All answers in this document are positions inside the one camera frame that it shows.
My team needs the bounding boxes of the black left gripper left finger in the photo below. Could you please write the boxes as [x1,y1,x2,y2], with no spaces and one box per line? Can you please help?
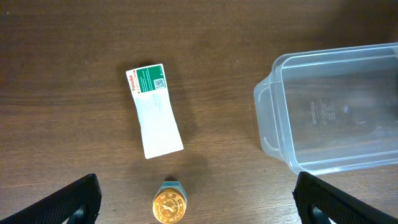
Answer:
[1,174,102,224]

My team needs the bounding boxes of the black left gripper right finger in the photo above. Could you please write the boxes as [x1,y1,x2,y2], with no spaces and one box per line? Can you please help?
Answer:
[293,172,397,224]

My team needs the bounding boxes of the small jar gold lid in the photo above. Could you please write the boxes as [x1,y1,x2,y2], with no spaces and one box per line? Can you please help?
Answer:
[152,179,188,224]

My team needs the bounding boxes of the white green medicine box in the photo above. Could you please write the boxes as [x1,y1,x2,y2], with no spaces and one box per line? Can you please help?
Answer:
[126,63,183,159]

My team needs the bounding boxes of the clear plastic container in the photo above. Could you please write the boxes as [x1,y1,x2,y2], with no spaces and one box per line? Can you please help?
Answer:
[254,43,397,175]

